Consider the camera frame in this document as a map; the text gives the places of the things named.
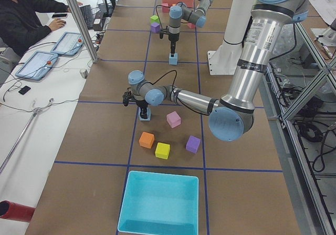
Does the cyan plastic tray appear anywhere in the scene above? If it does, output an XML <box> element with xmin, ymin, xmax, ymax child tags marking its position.
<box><xmin>118</xmin><ymin>171</ymin><xmax>199</xmax><ymax>234</ymax></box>

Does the seated person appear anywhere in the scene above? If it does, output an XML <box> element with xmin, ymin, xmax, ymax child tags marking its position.
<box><xmin>1</xmin><ymin>0</ymin><xmax>70</xmax><ymax>57</ymax></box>

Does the black keyboard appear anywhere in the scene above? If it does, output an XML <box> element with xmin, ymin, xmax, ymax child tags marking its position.
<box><xmin>79</xmin><ymin>5</ymin><xmax>94</xmax><ymax>29</ymax></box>

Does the purple block right side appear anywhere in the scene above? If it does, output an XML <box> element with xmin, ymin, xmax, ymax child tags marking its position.
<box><xmin>150</xmin><ymin>22</ymin><xmax>161</xmax><ymax>34</ymax></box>

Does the teach pendant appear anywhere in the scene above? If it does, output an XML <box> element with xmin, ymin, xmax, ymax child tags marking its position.
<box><xmin>15</xmin><ymin>51</ymin><xmax>58</xmax><ymax>81</ymax></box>
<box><xmin>50</xmin><ymin>32</ymin><xmax>83</xmax><ymax>56</ymax></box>

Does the purple block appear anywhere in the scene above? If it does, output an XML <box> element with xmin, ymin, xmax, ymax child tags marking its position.
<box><xmin>150</xmin><ymin>22</ymin><xmax>161</xmax><ymax>34</ymax></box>
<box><xmin>185</xmin><ymin>136</ymin><xmax>201</xmax><ymax>154</ymax></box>

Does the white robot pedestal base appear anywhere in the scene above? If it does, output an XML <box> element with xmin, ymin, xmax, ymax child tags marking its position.
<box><xmin>207</xmin><ymin>0</ymin><xmax>255</xmax><ymax>75</ymax></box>

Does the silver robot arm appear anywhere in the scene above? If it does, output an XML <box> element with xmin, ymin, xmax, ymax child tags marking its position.
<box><xmin>123</xmin><ymin>0</ymin><xmax>309</xmax><ymax>141</ymax></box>
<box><xmin>166</xmin><ymin>0</ymin><xmax>213</xmax><ymax>56</ymax></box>

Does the black smartphone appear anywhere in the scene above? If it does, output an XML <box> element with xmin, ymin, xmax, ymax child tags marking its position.
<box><xmin>18</xmin><ymin>86</ymin><xmax>31</xmax><ymax>95</ymax></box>

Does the pink block near pedestal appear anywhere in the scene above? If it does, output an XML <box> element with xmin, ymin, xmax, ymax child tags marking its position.
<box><xmin>187</xmin><ymin>23</ymin><xmax>196</xmax><ymax>29</ymax></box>

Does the purple block left side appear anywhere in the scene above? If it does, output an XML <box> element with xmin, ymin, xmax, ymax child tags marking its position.
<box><xmin>185</xmin><ymin>136</ymin><xmax>201</xmax><ymax>154</ymax></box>

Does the green block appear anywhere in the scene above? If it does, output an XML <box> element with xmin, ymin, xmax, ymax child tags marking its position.
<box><xmin>150</xmin><ymin>15</ymin><xmax>160</xmax><ymax>24</ymax></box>

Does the light blue block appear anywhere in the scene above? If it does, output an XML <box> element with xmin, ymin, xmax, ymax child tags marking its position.
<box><xmin>169</xmin><ymin>53</ymin><xmax>178</xmax><ymax>65</ymax></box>
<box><xmin>138</xmin><ymin>108</ymin><xmax>151</xmax><ymax>121</ymax></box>

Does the light pink block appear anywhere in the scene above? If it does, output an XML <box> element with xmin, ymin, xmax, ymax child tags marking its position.
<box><xmin>166</xmin><ymin>111</ymin><xmax>181</xmax><ymax>128</ymax></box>

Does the teach pendant far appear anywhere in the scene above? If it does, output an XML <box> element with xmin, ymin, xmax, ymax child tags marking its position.
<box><xmin>50</xmin><ymin>32</ymin><xmax>83</xmax><ymax>56</ymax></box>

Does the teach pendant near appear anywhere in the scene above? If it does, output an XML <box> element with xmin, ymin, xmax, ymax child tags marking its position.
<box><xmin>15</xmin><ymin>51</ymin><xmax>58</xmax><ymax>81</ymax></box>

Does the orange block left side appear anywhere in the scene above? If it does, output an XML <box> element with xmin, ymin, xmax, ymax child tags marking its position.
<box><xmin>139</xmin><ymin>131</ymin><xmax>155</xmax><ymax>149</ymax></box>

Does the aluminium frame post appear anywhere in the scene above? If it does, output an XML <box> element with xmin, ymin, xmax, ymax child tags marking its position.
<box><xmin>66</xmin><ymin>0</ymin><xmax>98</xmax><ymax>63</ymax></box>

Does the red bottle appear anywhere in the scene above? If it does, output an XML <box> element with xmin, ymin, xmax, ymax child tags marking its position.
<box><xmin>1</xmin><ymin>200</ymin><xmax>35</xmax><ymax>222</ymax></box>

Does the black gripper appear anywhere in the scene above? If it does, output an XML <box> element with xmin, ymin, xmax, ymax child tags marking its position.
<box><xmin>169</xmin><ymin>32</ymin><xmax>180</xmax><ymax>54</ymax></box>
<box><xmin>135</xmin><ymin>99</ymin><xmax>149</xmax><ymax>119</ymax></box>

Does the yellow block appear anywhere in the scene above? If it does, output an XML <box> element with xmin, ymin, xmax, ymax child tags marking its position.
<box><xmin>155</xmin><ymin>142</ymin><xmax>171</xmax><ymax>159</ymax></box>

